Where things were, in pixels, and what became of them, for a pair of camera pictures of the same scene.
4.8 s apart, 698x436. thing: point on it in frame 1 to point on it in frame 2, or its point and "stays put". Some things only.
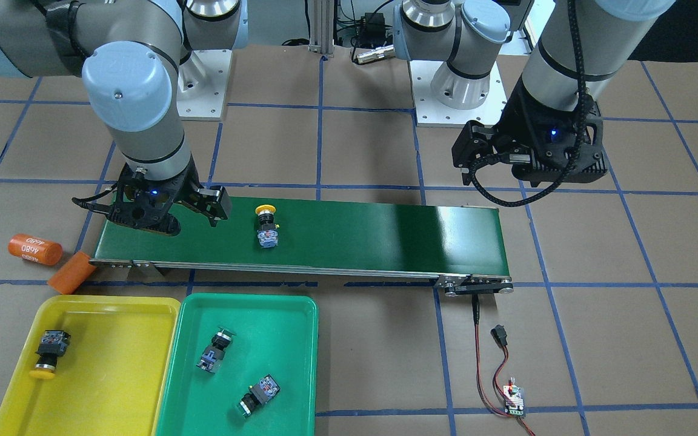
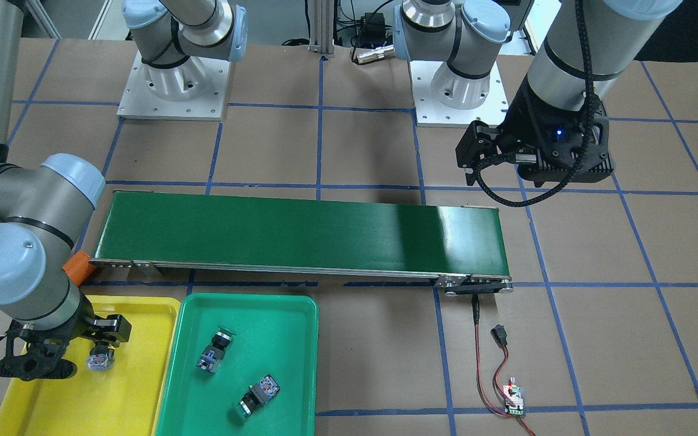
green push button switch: (260, 394) stays put
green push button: (213, 355) stays put
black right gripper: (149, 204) to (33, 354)
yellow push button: (267, 233) to (100, 358)
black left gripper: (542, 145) stays put
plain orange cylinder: (72, 274) stays put
